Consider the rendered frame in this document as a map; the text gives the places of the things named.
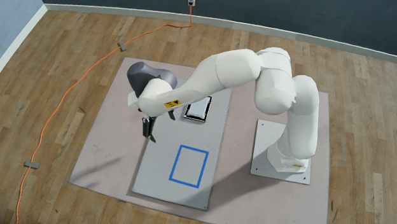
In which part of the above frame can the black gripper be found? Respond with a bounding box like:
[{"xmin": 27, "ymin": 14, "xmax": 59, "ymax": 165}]
[{"xmin": 142, "ymin": 110, "xmax": 176, "ymax": 143}]

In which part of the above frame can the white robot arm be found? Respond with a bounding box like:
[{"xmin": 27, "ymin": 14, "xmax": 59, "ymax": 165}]
[{"xmin": 127, "ymin": 48, "xmax": 319, "ymax": 172}]

